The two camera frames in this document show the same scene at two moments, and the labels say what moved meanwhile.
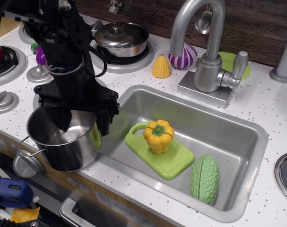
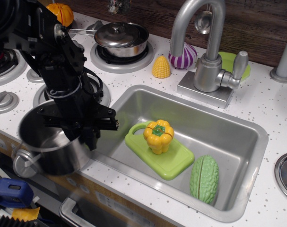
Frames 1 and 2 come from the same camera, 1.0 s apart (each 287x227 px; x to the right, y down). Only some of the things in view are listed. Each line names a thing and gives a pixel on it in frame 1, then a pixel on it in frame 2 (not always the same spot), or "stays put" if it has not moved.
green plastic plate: (228, 61) stays put
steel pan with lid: (123, 39) stays put
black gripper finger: (103, 118) -> (90, 137)
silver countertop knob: (4, 101) stays put
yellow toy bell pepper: (159, 134) stays put
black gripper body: (82, 93) -> (97, 117)
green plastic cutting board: (169, 164) stays put
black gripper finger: (62, 116) -> (72, 133)
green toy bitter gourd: (204, 178) stays put
